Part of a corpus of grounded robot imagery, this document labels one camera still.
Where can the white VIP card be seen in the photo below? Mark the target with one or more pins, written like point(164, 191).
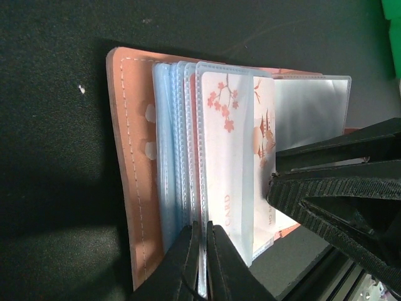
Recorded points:
point(239, 152)

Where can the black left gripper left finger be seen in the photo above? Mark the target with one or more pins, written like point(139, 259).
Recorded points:
point(176, 276)

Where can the pink leather card holder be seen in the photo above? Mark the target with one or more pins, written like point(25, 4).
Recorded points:
point(156, 106)

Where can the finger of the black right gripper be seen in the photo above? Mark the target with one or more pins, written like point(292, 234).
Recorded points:
point(356, 208)
point(378, 142)

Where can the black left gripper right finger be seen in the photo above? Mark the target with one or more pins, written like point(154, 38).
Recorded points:
point(228, 276)

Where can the green bin with red card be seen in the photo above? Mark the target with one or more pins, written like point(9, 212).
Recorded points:
point(391, 10)

